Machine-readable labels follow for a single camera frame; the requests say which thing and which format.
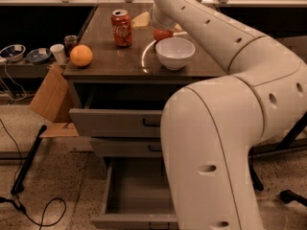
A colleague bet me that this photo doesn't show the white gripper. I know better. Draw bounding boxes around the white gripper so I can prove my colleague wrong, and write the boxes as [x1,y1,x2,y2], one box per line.
[131,5,182,32]

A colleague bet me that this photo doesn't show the red apple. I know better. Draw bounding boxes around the red apple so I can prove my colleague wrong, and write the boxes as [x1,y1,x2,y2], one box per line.
[153,29,173,41]

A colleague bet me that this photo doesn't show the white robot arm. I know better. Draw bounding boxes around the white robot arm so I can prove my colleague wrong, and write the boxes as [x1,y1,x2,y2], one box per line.
[151,0,307,230]

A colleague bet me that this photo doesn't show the grey drawer cabinet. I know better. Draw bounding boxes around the grey drawer cabinet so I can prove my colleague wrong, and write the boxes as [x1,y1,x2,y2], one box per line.
[64,4,224,165]

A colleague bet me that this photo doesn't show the grey top drawer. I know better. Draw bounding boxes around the grey top drawer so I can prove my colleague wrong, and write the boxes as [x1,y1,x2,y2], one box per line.
[69,83,178,138]

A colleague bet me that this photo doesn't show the grey drawer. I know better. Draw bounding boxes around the grey drawer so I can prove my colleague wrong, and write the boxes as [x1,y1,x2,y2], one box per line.
[92,157,178,230]
[90,138,162,158]
[69,83,178,138]

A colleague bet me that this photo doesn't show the grey middle drawer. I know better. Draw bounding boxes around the grey middle drawer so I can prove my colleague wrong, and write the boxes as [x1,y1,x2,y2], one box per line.
[90,138,162,158]

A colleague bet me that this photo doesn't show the grey bottom drawer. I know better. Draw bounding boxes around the grey bottom drawer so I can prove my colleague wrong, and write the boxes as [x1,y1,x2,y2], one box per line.
[92,157,178,230]

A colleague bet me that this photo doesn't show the white ceramic bowl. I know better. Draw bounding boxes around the white ceramic bowl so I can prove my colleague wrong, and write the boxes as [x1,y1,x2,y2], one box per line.
[155,37,196,70]

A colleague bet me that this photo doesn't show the red coca-cola can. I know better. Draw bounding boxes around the red coca-cola can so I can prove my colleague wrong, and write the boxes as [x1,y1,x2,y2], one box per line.
[111,10,132,47]

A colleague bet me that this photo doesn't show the orange fruit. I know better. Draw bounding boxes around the orange fruit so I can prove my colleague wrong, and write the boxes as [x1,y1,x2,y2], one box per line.
[70,45,93,67]

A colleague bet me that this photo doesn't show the dark glass jar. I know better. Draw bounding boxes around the dark glass jar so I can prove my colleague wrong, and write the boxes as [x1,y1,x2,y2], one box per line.
[64,34,79,56]

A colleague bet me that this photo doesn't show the white paper cup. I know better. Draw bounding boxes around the white paper cup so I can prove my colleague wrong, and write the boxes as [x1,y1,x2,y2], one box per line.
[50,44,66,65]

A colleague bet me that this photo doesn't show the blue bowl on shelf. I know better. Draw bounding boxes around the blue bowl on shelf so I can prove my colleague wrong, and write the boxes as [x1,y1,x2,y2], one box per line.
[26,48,51,64]

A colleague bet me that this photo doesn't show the brown cardboard piece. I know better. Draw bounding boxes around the brown cardboard piece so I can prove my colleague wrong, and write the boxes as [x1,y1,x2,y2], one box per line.
[30,63,79,138]

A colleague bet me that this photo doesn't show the white bowl on shelf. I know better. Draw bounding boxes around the white bowl on shelf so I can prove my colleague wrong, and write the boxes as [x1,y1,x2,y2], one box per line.
[0,44,26,62]

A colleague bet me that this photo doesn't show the black right stand leg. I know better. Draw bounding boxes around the black right stand leg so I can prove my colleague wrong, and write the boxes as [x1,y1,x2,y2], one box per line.
[248,164,264,191]

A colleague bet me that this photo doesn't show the black stand leg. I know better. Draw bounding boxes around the black stand leg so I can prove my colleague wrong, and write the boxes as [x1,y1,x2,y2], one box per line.
[11,126,47,196]
[248,164,264,191]

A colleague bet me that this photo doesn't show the black caster foot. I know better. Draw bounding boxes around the black caster foot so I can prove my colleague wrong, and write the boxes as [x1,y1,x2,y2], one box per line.
[279,190,307,207]

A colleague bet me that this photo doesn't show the black left stand leg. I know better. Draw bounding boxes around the black left stand leg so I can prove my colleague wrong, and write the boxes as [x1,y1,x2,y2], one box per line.
[11,126,47,196]

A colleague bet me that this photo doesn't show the black floor cable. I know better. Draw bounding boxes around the black floor cable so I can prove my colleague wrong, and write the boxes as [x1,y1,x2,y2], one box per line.
[0,118,67,228]

